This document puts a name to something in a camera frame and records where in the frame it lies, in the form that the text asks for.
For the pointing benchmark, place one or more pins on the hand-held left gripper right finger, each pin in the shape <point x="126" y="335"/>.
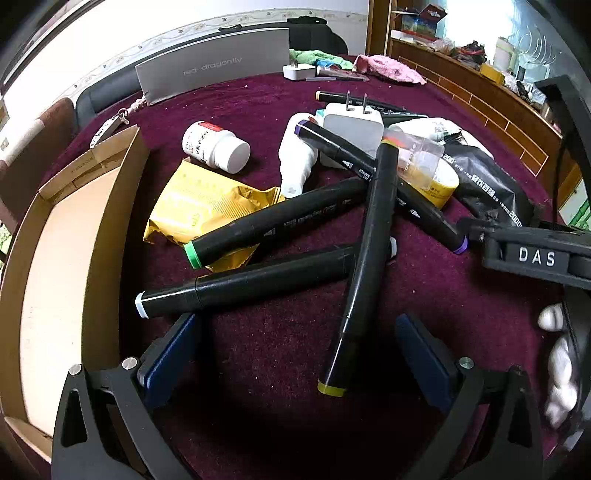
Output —
<point x="427" y="364"/>

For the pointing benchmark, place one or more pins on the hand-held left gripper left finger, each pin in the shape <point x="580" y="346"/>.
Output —
<point x="173" y="350"/>

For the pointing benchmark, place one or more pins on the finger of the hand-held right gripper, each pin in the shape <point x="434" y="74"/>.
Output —
<point x="475" y="227"/>

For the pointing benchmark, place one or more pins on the black printed pouch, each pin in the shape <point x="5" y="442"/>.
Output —
<point x="489" y="184"/>

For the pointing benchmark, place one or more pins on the round yellow tin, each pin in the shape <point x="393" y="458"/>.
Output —
<point x="443" y="184"/>

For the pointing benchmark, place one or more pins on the clear case orange contents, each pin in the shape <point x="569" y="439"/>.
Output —
<point x="415" y="157"/>

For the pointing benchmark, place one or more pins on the black marker grey cap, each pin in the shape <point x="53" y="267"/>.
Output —
<point x="258" y="281"/>

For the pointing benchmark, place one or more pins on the black marker olive cap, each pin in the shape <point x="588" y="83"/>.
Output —
<point x="364" y="258"/>

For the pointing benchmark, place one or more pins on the shallow cardboard box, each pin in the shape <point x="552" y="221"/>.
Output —
<point x="55" y="286"/>

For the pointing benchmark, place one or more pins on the yellow foil packet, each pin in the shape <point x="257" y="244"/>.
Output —
<point x="194" y="203"/>

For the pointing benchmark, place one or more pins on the large white plug charger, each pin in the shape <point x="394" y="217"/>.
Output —
<point x="353" y="124"/>

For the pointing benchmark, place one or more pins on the black marker green cap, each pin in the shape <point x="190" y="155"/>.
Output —
<point x="268" y="219"/>

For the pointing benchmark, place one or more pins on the black marker purple cap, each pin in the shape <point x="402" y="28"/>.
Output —
<point x="332" y="143"/>

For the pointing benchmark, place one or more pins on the white squeeze bottle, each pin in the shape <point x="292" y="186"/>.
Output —
<point x="295" y="161"/>

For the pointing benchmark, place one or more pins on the white red-label medicine bottle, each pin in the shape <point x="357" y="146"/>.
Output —
<point x="217" y="147"/>

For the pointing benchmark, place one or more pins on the person's right hand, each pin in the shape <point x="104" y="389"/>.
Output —
<point x="561" y="369"/>

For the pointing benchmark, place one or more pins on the white printed bottle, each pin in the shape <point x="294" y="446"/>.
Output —
<point x="415" y="127"/>

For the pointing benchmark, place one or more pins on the wooden brick-pattern counter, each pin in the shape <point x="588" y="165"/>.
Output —
<point x="485" y="101"/>

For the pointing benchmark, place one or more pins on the yellow box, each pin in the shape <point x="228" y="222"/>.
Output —
<point x="491" y="73"/>

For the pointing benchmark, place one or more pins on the white jar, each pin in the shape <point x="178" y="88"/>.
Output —
<point x="504" y="53"/>

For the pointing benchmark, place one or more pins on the pink cloth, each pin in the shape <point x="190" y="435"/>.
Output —
<point x="392" y="68"/>

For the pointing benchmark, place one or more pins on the black marker tan cap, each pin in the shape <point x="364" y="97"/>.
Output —
<point x="337" y="97"/>

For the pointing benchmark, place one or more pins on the red and blue box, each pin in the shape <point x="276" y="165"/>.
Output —
<point x="425" y="21"/>

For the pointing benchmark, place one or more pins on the green cloth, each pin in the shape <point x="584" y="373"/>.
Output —
<point x="318" y="55"/>

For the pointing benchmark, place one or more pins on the small white charger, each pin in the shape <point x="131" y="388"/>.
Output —
<point x="295" y="73"/>

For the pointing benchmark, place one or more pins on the brown upholstered chair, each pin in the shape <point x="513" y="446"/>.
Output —
<point x="41" y="134"/>

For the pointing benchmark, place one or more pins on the grey cardboard box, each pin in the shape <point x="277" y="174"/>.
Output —
<point x="207" y="69"/>

